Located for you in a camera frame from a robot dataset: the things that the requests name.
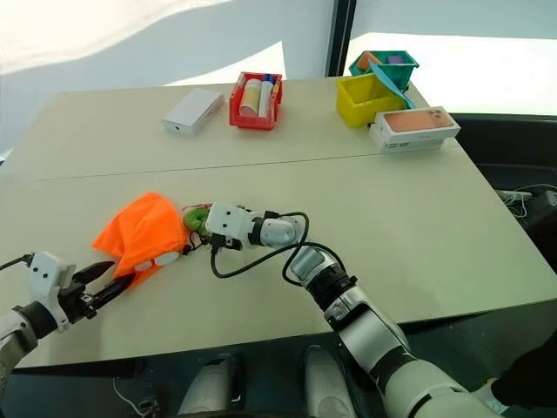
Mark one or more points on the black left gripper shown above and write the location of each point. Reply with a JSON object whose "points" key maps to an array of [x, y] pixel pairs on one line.
{"points": [[76, 300]]}

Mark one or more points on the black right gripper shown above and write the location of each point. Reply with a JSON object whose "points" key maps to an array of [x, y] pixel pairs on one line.
{"points": [[226, 244]]}

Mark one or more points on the orange fabric pouch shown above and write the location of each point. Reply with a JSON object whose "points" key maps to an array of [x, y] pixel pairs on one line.
{"points": [[143, 231]]}

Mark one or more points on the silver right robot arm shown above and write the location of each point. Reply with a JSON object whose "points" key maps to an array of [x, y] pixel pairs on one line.
{"points": [[370, 331]]}

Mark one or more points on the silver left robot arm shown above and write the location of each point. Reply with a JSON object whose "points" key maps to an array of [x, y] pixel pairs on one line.
{"points": [[19, 324]]}

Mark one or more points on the beige orange tube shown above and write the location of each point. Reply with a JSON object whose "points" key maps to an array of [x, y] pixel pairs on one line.
{"points": [[250, 98]]}

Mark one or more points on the slim white tube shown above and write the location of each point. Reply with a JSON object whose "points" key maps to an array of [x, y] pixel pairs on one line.
{"points": [[266, 98]]}

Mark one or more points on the green curved object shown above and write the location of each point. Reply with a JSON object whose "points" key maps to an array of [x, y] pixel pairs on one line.
{"points": [[193, 217]]}

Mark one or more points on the red plastic bin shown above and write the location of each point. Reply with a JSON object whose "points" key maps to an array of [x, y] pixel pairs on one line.
{"points": [[257, 119]]}

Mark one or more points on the flat white box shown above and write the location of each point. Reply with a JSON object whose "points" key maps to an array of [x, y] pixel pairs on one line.
{"points": [[193, 111]]}

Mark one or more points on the grey rounded robot leg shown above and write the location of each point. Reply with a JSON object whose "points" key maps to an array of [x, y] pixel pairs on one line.
{"points": [[328, 383], [209, 387]]}

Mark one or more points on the yellow plastic bin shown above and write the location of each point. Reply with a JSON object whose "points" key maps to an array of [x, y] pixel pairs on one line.
{"points": [[370, 111]]}

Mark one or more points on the phone box with orange picture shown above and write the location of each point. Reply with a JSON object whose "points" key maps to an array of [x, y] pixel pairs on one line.
{"points": [[418, 122]]}

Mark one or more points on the light blue flat strip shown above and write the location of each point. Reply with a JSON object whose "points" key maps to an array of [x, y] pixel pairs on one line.
{"points": [[391, 85]]}

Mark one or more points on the orange block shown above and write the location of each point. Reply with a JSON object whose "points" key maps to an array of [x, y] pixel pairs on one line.
{"points": [[369, 62]]}

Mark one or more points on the teal plastic bin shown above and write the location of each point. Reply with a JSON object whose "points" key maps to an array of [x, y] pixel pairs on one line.
{"points": [[402, 74]]}

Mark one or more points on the purple block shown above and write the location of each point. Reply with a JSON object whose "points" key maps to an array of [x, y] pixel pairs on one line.
{"points": [[396, 59]]}

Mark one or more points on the black rounded object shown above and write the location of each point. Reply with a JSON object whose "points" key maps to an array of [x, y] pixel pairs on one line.
{"points": [[531, 379]]}

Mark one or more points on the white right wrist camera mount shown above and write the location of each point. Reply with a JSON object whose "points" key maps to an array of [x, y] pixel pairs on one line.
{"points": [[228, 222]]}

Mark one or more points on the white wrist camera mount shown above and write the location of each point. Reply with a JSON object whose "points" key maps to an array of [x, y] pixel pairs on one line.
{"points": [[45, 272], [228, 222]]}

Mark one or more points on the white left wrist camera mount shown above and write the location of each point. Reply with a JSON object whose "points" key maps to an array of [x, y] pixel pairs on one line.
{"points": [[45, 272]]}

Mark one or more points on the dark vertical post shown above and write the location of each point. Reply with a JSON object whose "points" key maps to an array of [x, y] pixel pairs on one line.
{"points": [[339, 39]]}

